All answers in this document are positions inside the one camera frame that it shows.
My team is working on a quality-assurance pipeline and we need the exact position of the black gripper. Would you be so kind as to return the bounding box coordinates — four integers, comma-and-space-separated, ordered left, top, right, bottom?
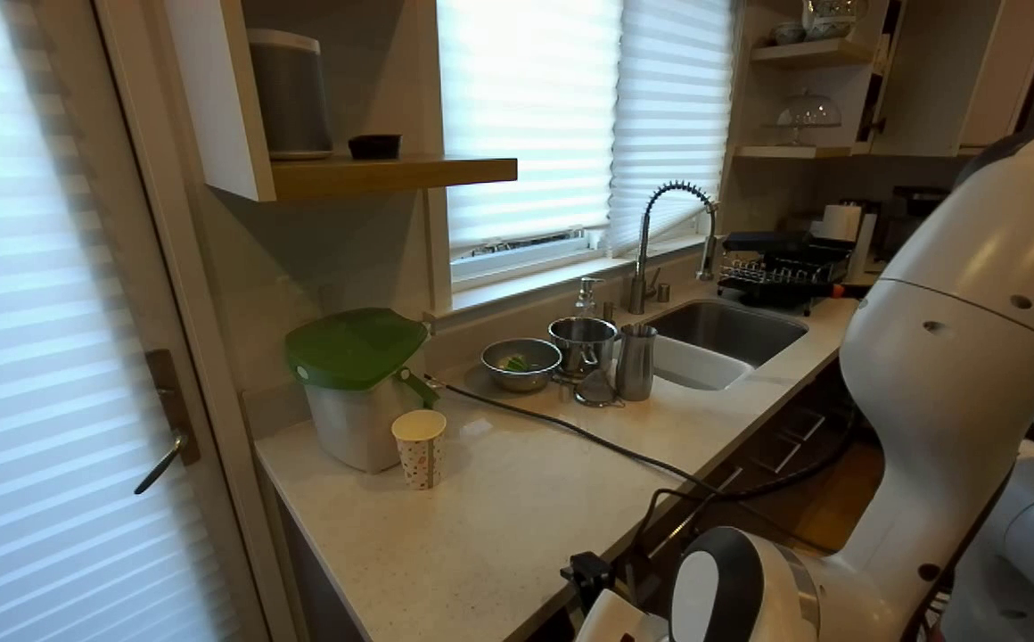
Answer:
554, 545, 621, 615

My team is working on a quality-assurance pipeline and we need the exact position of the wooden drawer with grey front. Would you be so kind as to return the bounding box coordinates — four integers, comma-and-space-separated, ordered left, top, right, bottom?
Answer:
627, 468, 759, 576

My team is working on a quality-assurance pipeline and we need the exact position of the dotted paper cup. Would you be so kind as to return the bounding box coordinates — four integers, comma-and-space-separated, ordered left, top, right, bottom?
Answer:
388, 407, 452, 491

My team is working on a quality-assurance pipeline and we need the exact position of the metal bowl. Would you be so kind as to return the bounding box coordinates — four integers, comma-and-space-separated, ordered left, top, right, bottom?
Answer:
472, 336, 566, 394

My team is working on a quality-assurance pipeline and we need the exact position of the small metal cup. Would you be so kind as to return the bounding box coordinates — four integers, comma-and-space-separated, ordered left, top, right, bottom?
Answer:
612, 321, 660, 403

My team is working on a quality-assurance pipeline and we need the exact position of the large metal pitcher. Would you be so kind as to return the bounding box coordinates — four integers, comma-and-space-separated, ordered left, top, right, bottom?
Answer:
541, 310, 623, 411

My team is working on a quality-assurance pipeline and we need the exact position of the steel kitchen sink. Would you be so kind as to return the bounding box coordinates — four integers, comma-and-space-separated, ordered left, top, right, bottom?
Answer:
640, 291, 811, 394

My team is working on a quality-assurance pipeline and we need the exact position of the clear soap bottle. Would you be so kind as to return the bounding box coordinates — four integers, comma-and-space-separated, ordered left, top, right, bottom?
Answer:
571, 274, 607, 324

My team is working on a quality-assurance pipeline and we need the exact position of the white bin with green lid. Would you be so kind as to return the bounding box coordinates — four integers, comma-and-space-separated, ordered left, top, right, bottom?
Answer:
280, 304, 439, 476

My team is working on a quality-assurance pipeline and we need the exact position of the black dish rack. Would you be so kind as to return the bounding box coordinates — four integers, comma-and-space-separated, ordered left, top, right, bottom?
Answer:
713, 228, 866, 315

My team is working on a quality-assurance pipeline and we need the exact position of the chrome kitchen faucet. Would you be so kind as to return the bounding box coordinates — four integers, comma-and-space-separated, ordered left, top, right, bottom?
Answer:
621, 177, 722, 316

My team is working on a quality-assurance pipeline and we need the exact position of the paper towel roll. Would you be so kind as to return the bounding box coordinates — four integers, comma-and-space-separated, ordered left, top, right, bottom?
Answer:
817, 199, 866, 249

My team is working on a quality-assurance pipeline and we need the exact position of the white window blind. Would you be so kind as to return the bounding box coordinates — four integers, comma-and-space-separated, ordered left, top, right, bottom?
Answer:
607, 0, 739, 254
434, 0, 623, 260

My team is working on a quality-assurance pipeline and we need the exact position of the small black bowl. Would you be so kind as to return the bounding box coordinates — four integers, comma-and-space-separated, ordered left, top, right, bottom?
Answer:
345, 133, 407, 162

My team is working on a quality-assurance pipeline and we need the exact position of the open white shelf unit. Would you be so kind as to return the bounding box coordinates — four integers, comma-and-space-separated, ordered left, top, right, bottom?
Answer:
729, 0, 994, 162

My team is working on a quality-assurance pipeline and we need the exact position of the grey cylinder speaker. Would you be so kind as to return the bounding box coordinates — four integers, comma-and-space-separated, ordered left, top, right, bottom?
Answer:
245, 23, 339, 161

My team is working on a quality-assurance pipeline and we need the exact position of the white door blind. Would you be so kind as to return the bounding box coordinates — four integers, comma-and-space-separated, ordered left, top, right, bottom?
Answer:
0, 0, 229, 642

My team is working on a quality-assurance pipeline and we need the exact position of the grey power cable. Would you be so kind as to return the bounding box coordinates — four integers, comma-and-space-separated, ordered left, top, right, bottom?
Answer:
443, 379, 866, 505

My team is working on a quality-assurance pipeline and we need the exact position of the door lever handle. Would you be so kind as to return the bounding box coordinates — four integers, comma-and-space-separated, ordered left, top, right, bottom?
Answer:
130, 344, 207, 500

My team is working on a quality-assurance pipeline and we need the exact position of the wooden wall shelf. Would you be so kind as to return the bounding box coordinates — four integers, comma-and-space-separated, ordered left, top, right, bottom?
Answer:
156, 0, 521, 205

